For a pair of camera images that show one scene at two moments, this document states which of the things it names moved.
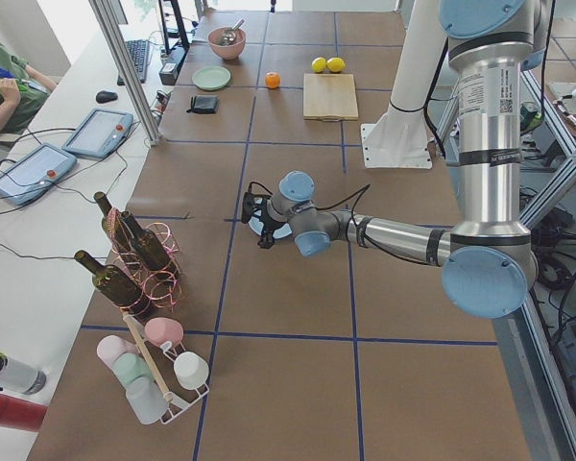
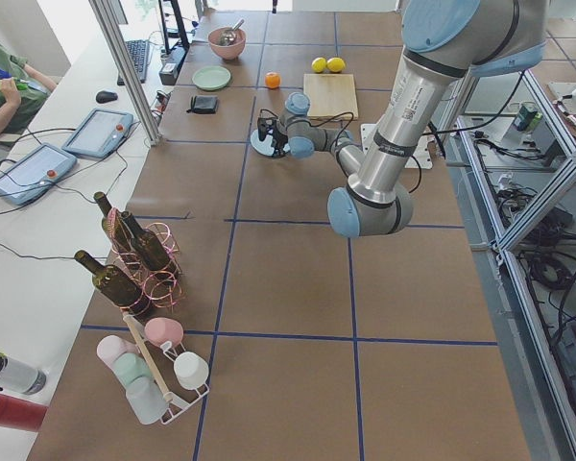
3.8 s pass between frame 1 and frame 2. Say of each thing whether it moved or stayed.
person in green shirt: stayed
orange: stayed
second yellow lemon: stayed
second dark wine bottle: stayed
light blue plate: moved
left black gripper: moved
